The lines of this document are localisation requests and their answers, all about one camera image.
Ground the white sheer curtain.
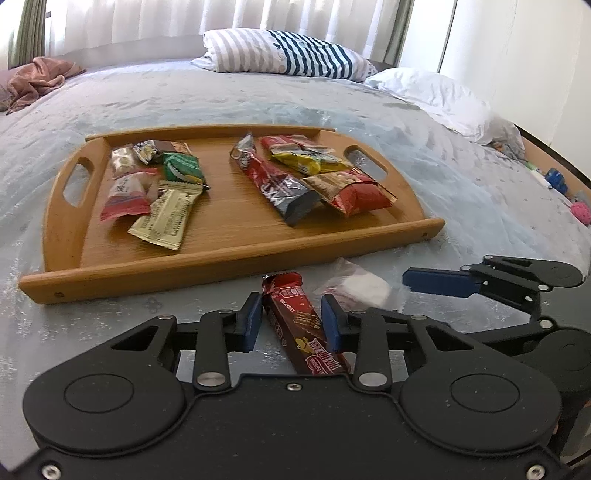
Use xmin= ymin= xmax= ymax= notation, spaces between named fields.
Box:
xmin=45 ymin=0 xmax=400 ymax=57

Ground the purple pillow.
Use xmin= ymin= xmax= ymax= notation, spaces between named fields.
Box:
xmin=0 ymin=70 xmax=14 ymax=112

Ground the green snack packet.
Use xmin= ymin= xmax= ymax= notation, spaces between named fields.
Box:
xmin=162 ymin=152 xmax=209 ymax=189

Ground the red slim snack packet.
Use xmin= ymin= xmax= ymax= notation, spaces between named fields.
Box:
xmin=259 ymin=135 xmax=335 ymax=154

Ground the white translucent snack packet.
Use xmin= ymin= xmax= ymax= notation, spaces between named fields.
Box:
xmin=314 ymin=258 xmax=406 ymax=311

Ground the green drape right side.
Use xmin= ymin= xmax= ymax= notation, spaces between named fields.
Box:
xmin=384 ymin=0 xmax=415 ymax=67

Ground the red peanut snack bag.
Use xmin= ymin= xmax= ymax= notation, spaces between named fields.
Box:
xmin=304 ymin=168 xmax=397 ymax=217

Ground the striped pillow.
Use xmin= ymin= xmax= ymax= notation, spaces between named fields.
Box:
xmin=191 ymin=28 xmax=378 ymax=83

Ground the yellow snack packet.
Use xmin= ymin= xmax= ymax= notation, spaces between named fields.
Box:
xmin=271 ymin=150 xmax=353 ymax=176

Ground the white pillow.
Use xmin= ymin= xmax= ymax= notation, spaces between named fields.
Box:
xmin=365 ymin=67 xmax=525 ymax=161

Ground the pink crumpled cloth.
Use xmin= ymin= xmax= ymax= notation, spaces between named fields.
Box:
xmin=5 ymin=57 xmax=85 ymax=114

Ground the long dark red snack bag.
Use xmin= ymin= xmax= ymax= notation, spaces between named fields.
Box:
xmin=230 ymin=133 xmax=321 ymax=227

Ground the light blue bedspread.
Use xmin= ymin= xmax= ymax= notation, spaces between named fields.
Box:
xmin=1 ymin=61 xmax=590 ymax=467

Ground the wooden serving tray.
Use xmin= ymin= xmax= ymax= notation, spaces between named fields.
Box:
xmin=19 ymin=124 xmax=445 ymax=304

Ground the green drape curtain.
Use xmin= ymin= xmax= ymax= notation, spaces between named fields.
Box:
xmin=4 ymin=0 xmax=47 ymax=69

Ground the dark red chocolate bar packet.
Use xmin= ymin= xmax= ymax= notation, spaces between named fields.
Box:
xmin=262 ymin=272 xmax=349 ymax=376

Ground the red white snack packet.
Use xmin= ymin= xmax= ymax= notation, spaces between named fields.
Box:
xmin=100 ymin=168 xmax=160 ymax=221

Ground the beige nut bar packet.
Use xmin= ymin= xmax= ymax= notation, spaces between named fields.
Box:
xmin=110 ymin=145 xmax=139 ymax=179

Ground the brown biscuit snack packet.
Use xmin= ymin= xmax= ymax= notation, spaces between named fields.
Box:
xmin=131 ymin=139 xmax=192 ymax=165

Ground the gold foil snack packet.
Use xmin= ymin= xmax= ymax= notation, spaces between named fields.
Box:
xmin=127 ymin=180 xmax=206 ymax=251

